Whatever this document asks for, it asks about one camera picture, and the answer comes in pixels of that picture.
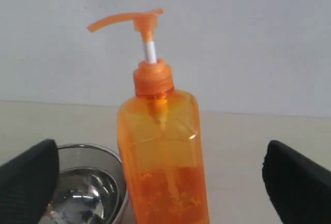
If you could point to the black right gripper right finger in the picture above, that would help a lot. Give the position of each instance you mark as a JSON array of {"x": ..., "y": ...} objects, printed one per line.
[{"x": 298, "y": 187}]

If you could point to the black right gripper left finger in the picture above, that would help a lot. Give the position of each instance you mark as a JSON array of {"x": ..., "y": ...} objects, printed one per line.
[{"x": 28, "y": 183}]

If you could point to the orange dish soap pump bottle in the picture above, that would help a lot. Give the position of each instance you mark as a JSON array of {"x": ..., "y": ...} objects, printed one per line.
[{"x": 159, "y": 137}]

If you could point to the small stainless steel bowl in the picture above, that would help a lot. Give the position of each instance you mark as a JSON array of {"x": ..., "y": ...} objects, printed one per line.
[{"x": 83, "y": 195}]

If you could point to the steel mesh strainer basket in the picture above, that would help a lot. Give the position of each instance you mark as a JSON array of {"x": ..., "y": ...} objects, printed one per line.
[{"x": 74, "y": 156}]

